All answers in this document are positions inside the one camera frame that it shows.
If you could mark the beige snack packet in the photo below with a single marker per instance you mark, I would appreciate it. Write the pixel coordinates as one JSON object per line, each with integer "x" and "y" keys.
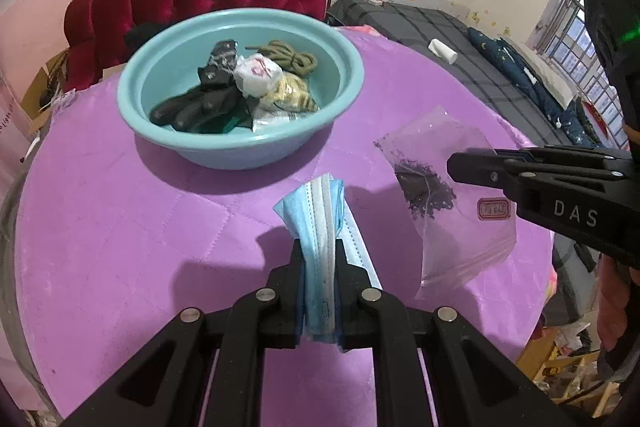
{"x": 290, "y": 94}

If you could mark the black clothes on sofa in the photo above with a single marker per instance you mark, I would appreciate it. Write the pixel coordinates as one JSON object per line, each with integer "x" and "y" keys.
{"x": 141, "y": 34}

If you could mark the grey white snack packet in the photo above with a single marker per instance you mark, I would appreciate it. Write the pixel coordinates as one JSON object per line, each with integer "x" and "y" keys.
{"x": 264, "y": 115}

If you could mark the black and green glove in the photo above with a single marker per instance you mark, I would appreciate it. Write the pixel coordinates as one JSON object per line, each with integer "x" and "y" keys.
{"x": 215, "y": 106}

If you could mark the white red plastic bag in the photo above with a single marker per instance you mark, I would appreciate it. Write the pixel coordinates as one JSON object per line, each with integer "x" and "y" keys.
{"x": 256, "y": 75}

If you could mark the white cylindrical bottle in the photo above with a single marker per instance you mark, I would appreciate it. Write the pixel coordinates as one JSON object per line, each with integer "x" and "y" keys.
{"x": 442, "y": 51}

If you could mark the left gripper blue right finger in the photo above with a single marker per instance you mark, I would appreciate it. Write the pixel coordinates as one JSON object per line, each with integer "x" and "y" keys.
{"x": 341, "y": 293}

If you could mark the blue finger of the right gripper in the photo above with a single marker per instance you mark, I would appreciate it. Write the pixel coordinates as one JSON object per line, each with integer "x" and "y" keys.
{"x": 482, "y": 167}

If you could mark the light blue plastic basin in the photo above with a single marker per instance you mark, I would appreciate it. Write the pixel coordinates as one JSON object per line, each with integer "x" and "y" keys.
{"x": 167, "y": 65}

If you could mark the blue face masks stack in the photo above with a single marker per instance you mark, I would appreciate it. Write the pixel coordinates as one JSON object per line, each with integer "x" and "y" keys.
{"x": 317, "y": 215}

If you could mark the grey plaid mattress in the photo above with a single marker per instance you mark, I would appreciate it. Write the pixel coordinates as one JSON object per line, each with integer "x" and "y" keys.
{"x": 441, "y": 37}

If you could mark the brown cardboard box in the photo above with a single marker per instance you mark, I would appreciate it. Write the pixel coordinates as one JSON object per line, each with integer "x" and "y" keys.
{"x": 47, "y": 85}

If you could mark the navy patterned pillow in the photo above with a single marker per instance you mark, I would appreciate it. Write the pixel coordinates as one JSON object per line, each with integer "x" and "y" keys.
{"x": 514, "y": 66}

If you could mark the black printed packet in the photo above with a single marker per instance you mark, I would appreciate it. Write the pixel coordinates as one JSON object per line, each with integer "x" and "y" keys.
{"x": 218, "y": 71}

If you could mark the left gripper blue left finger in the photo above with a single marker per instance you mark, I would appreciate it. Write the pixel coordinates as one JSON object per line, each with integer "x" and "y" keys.
{"x": 299, "y": 272}

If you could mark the purple quilted table cover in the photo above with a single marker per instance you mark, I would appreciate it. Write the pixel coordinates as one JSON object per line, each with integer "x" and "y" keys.
{"x": 115, "y": 235}

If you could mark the clear zip bag dark contents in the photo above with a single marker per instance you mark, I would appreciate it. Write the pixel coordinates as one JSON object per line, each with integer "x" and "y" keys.
{"x": 465, "y": 229}

